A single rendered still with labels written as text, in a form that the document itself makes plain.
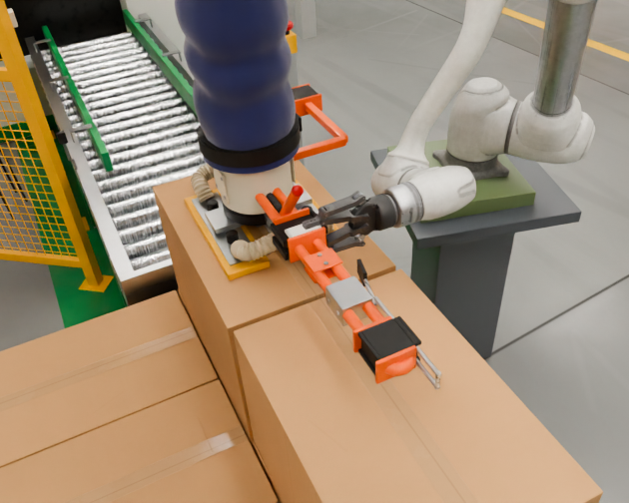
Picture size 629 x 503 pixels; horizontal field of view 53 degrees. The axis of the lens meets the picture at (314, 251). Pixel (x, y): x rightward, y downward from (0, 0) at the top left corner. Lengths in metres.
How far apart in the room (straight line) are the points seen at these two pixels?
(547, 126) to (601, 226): 1.50
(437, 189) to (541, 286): 1.54
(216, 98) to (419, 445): 0.75
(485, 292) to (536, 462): 1.18
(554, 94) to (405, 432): 0.98
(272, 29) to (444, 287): 1.19
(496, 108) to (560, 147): 0.20
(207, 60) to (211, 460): 0.92
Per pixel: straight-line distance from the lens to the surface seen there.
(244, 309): 1.34
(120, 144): 2.86
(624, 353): 2.69
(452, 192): 1.39
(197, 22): 1.26
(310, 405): 1.18
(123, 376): 1.84
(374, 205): 1.33
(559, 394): 2.48
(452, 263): 2.11
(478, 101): 1.88
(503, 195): 1.94
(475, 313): 2.32
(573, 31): 1.61
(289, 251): 1.27
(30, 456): 1.77
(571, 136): 1.87
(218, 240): 1.50
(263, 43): 1.26
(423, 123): 1.52
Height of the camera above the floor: 1.89
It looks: 40 degrees down
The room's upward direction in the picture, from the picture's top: 4 degrees counter-clockwise
